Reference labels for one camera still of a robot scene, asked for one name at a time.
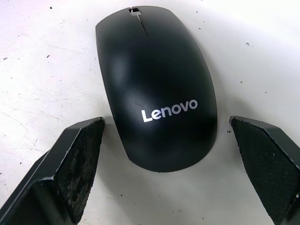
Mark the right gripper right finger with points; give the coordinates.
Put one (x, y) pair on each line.
(269, 164)

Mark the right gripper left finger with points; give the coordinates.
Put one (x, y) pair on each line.
(47, 178)

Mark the black Lenovo mouse cover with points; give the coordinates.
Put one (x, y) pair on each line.
(152, 82)

